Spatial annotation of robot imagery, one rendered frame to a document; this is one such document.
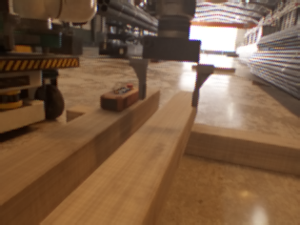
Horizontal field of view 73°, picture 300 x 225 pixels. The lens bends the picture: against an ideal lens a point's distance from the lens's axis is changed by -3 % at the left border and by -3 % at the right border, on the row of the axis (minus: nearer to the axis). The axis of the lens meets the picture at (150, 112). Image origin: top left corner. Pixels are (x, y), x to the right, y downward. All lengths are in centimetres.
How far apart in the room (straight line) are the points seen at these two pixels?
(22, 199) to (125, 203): 14
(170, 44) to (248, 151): 50
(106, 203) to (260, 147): 64
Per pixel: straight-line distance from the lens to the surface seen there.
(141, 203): 28
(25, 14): 113
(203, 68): 49
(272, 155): 85
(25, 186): 33
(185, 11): 48
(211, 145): 81
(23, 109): 96
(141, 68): 52
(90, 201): 28
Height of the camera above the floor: 38
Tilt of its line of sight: 17 degrees down
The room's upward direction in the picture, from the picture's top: 4 degrees clockwise
